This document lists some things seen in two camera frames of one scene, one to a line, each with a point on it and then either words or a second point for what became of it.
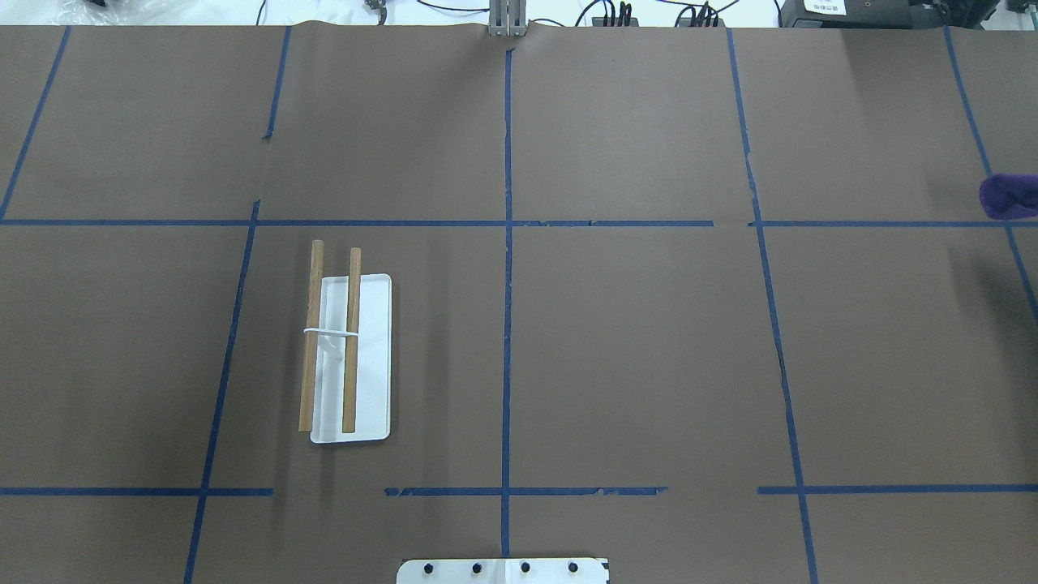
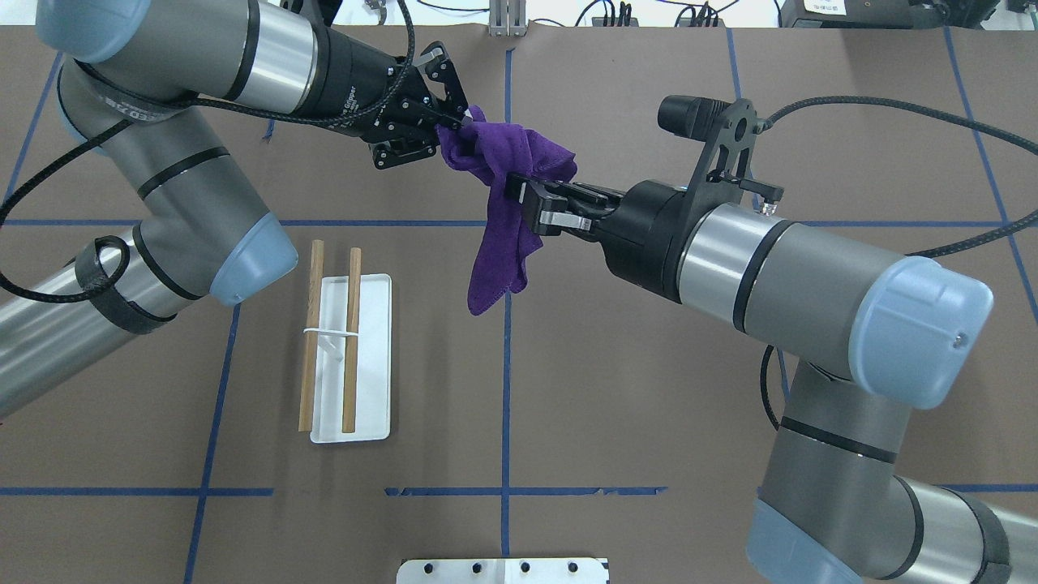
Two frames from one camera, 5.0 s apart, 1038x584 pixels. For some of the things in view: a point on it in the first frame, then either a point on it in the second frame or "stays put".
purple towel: [1007, 196] -> [488, 152]
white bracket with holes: [503, 571] stays put
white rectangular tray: [345, 390] stays put
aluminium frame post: [508, 18] stays put
